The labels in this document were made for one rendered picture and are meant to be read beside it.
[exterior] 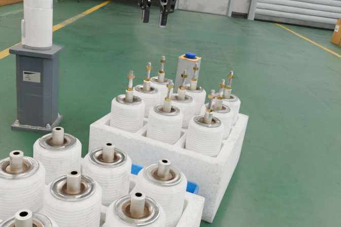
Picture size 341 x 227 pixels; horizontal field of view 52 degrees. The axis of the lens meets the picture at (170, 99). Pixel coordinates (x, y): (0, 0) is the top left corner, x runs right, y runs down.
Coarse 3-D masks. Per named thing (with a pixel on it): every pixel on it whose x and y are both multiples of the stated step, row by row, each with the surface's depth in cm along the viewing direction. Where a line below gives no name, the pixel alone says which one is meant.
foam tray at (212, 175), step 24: (144, 120) 107; (240, 120) 117; (96, 144) 100; (120, 144) 97; (144, 144) 94; (168, 144) 94; (240, 144) 118; (192, 168) 91; (216, 168) 88; (216, 192) 90
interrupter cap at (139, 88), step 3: (135, 87) 111; (138, 87) 111; (141, 87) 112; (150, 87) 113; (153, 87) 114; (135, 90) 109; (138, 90) 109; (141, 90) 109; (144, 90) 110; (150, 90) 111; (153, 90) 111; (156, 90) 111; (147, 93) 108; (150, 93) 108; (153, 93) 109
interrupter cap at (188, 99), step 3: (174, 93) 110; (177, 93) 111; (171, 96) 108; (174, 96) 108; (177, 96) 109; (186, 96) 109; (189, 96) 110; (174, 99) 106; (177, 99) 106; (186, 99) 108; (189, 99) 107; (192, 99) 107; (180, 102) 104; (183, 102) 104; (186, 102) 105; (189, 102) 105
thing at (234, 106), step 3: (213, 99) 113; (225, 102) 111; (228, 102) 111; (231, 102) 111; (234, 102) 112; (237, 102) 112; (240, 102) 114; (228, 105) 111; (231, 105) 111; (234, 105) 111; (237, 105) 112; (231, 108) 111; (234, 108) 112; (237, 108) 113; (234, 111) 112; (237, 111) 114; (234, 114) 113; (237, 114) 115; (234, 117) 114; (234, 120) 114; (231, 123) 114; (234, 123) 115
